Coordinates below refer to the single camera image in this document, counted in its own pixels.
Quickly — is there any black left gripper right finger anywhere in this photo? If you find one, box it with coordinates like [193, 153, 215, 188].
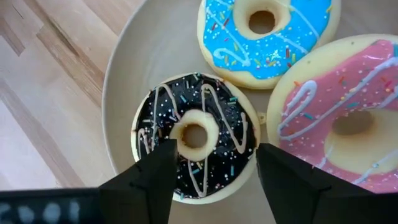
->
[256, 142, 398, 224]

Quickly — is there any large dark chocolate donut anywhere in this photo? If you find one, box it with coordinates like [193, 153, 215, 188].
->
[130, 72, 261, 205]

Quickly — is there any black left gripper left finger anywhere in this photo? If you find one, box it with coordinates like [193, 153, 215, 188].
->
[0, 138, 178, 224]

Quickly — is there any large pink frosted donut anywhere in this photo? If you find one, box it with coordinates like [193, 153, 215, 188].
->
[266, 33, 398, 194]

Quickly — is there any large blue frosted donut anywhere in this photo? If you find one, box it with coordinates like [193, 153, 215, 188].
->
[197, 0, 342, 90]

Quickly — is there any beige round plate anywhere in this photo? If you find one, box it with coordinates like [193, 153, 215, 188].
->
[101, 0, 398, 224]

